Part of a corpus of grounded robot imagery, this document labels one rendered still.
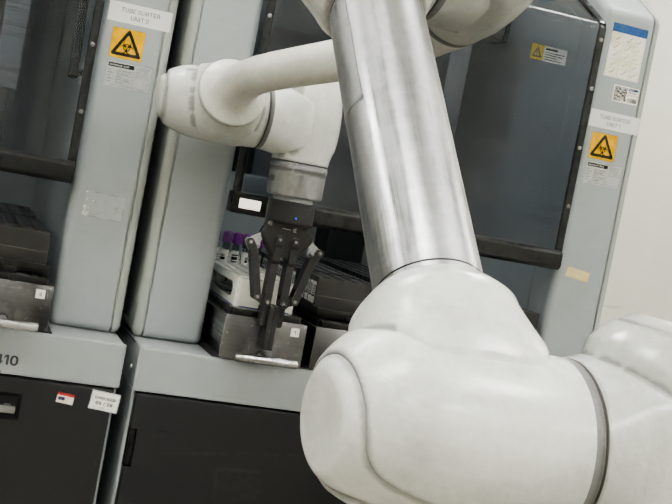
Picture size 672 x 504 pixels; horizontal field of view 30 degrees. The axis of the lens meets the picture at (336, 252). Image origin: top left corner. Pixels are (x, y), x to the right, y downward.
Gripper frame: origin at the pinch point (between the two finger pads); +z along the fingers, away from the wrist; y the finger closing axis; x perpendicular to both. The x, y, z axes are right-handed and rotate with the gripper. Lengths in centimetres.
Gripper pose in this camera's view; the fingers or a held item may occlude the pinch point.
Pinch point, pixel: (268, 326)
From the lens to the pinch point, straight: 198.0
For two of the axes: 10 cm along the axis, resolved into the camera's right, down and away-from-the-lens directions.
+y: -9.4, -1.6, -3.1
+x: 3.0, 1.1, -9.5
